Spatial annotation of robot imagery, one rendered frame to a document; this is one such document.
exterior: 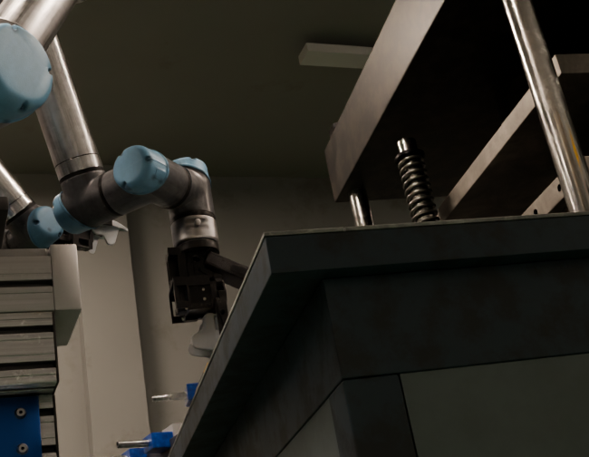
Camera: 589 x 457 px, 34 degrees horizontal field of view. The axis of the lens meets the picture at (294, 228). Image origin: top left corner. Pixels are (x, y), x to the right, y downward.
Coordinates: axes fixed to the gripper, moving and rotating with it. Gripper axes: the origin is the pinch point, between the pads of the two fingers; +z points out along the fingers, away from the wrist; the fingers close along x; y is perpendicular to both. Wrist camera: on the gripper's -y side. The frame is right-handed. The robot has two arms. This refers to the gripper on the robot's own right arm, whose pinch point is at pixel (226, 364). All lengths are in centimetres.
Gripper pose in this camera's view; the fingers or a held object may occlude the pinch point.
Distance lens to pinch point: 151.1
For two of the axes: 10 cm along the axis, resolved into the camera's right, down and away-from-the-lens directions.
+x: 2.1, -4.3, -8.8
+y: -9.6, 0.6, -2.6
